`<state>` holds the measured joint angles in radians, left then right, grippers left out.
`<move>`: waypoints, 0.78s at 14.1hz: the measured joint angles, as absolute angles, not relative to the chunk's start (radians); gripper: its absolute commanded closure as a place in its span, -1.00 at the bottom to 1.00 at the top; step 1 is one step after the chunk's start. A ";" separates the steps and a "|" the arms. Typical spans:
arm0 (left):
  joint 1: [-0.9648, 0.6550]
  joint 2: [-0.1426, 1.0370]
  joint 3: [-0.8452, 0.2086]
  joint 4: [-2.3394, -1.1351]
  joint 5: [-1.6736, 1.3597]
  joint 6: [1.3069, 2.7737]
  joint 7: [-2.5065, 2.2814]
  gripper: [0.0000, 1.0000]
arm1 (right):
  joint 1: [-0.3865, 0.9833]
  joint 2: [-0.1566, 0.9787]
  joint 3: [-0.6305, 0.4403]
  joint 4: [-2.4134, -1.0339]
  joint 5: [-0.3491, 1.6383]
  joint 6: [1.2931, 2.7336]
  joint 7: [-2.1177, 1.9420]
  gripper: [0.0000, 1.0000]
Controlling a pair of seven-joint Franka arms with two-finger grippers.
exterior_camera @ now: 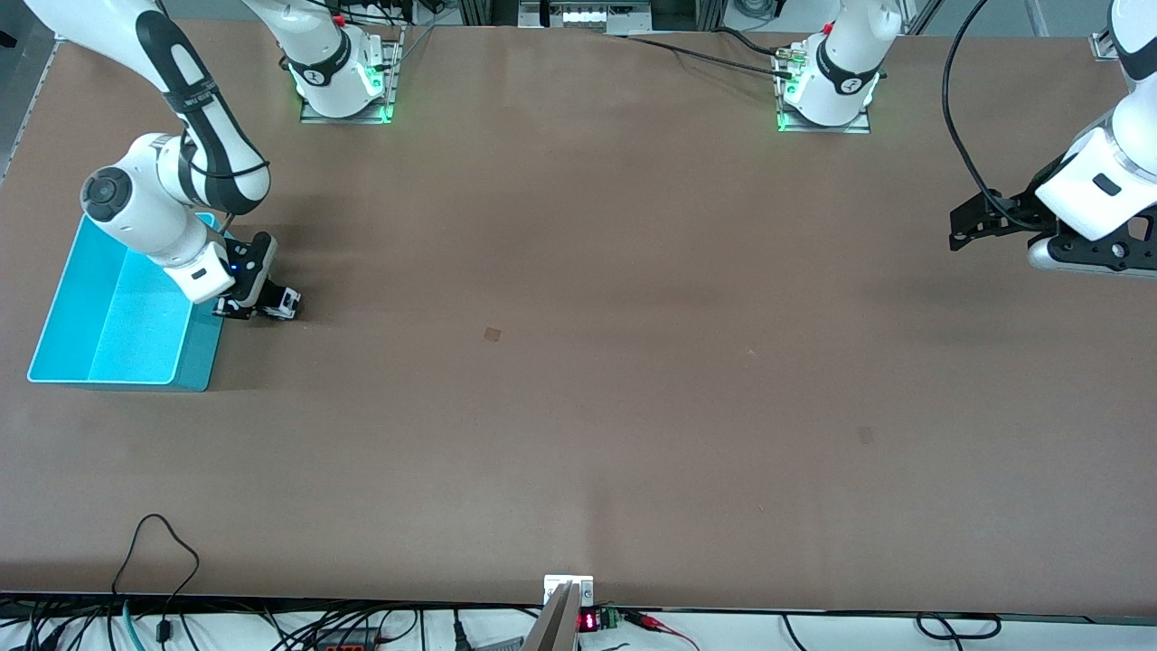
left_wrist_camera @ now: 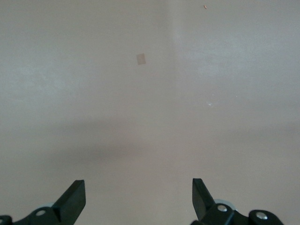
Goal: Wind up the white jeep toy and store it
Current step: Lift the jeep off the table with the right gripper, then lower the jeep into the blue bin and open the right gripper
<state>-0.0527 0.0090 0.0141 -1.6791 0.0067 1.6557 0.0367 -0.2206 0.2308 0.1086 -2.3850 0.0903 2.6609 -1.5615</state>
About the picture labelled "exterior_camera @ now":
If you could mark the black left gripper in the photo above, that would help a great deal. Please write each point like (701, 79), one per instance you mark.
(1023, 210)

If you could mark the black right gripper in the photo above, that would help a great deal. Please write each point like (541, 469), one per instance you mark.
(257, 299)

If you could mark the white jeep toy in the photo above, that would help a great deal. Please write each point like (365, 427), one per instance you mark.
(287, 303)

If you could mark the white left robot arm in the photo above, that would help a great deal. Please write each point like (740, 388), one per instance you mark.
(845, 90)

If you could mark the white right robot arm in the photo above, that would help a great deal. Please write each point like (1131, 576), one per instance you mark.
(136, 212)

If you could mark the cyan plastic bin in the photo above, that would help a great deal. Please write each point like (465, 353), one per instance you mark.
(117, 344)

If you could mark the orange connector block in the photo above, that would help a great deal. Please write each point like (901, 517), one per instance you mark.
(348, 646)

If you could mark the black plug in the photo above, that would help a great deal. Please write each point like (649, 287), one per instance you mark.
(459, 637)

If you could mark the lit electronics box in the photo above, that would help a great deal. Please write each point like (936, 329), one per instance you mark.
(587, 16)

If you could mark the grey metal bar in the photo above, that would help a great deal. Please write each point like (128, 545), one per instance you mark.
(553, 628)

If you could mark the red LED display module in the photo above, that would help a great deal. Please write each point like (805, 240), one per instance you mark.
(588, 622)

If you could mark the red clip lead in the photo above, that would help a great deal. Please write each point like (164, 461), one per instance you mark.
(646, 620)

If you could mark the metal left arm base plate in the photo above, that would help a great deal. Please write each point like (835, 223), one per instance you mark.
(818, 128)

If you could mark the metal table corner bracket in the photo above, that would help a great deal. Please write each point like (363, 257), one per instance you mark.
(1103, 45)

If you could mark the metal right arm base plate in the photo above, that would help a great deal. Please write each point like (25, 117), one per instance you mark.
(390, 90)

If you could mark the white mounting bracket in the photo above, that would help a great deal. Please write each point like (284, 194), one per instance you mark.
(553, 588)

